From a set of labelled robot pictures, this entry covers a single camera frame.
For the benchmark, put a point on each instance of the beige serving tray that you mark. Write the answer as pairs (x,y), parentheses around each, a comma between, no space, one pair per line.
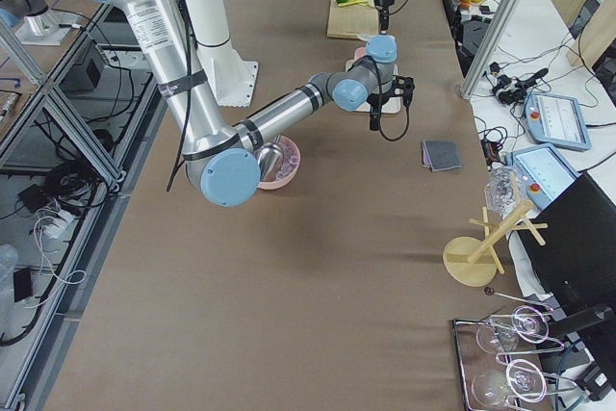
(391,107)

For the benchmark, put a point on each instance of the metal ice scoop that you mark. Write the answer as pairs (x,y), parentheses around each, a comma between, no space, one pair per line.
(270,159)

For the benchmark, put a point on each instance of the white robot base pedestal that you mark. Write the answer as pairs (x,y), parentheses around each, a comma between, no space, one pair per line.
(231,78)

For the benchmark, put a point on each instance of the wooden cutting board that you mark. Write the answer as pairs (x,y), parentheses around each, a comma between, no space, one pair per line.
(348,22)

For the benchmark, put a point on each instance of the large pink ice bowl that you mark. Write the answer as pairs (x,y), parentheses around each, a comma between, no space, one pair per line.
(289,167)

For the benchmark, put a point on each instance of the clear plastic bag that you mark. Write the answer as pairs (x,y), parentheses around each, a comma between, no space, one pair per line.
(504,190)

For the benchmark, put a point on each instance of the upper wine glass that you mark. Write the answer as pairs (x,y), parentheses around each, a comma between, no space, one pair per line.
(503,333)

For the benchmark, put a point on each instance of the wooden mug tree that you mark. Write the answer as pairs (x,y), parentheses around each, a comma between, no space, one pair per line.
(475,262)

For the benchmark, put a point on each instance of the small pink bowl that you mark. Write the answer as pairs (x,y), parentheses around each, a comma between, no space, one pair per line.
(359,53)

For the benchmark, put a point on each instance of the aluminium frame post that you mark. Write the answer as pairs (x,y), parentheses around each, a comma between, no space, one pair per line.
(488,46)

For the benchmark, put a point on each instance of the white ceramic spoon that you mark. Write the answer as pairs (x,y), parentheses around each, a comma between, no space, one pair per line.
(368,37)

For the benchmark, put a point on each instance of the lower teach pendant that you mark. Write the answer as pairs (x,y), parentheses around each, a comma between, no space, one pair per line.
(546,173)

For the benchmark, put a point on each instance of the wine glass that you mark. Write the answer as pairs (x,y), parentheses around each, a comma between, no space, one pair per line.
(519,382)
(503,333)

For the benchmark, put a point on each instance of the teach pendant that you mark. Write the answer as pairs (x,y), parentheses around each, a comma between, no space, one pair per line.
(556,119)
(546,173)

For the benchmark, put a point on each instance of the folded grey cloth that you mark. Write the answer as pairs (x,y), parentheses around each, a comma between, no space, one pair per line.
(441,155)

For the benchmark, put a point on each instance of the upper teach pendant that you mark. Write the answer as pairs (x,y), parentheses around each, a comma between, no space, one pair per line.
(556,119)

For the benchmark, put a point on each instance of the lower wine glass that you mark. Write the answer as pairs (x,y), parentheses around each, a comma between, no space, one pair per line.
(519,382)

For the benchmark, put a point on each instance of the black monitor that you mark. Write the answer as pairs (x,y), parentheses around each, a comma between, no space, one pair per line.
(577,261)

